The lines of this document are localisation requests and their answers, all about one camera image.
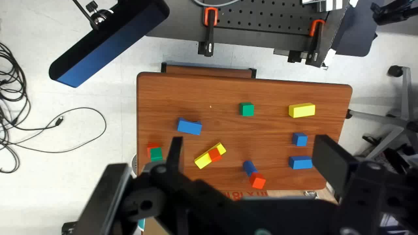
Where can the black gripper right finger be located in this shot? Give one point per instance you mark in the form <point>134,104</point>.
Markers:
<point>334,158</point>

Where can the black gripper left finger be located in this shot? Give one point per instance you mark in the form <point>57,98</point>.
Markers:
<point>176,157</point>

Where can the blue rectangular block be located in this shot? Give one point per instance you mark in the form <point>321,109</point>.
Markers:
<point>301,162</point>
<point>190,127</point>
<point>249,168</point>

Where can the green cube block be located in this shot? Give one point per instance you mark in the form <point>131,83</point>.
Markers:
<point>156,155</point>
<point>247,110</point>

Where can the orange cube block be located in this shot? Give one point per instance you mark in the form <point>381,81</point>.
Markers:
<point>215,155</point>
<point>152,145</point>
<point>258,182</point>

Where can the yellow rectangular block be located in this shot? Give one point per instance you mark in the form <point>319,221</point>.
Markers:
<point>302,110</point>
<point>202,161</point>

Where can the blue cube block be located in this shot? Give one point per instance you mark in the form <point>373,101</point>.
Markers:
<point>300,139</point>

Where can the brown cardboard box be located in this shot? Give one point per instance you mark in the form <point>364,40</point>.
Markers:
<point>279,195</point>

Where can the grey chair base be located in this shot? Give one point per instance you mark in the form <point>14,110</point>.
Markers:
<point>392,126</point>

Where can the brown wooden table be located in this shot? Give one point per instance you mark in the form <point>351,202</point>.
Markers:
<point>262,92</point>

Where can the dark blue chair seat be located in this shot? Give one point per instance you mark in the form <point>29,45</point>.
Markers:
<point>355,28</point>

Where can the black perforated breadboard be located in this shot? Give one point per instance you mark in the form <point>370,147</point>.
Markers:
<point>266,20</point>

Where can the black bar stereo camera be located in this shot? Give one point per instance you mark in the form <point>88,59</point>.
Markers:
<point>109,40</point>

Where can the black camera stand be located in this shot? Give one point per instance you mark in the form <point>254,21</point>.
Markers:
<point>99,16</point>

